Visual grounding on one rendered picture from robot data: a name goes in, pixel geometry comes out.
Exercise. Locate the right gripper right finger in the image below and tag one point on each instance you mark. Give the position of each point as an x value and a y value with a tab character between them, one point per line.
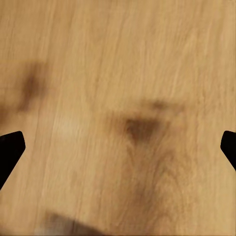
228	146

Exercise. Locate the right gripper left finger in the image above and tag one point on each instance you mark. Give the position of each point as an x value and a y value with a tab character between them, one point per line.
12	146

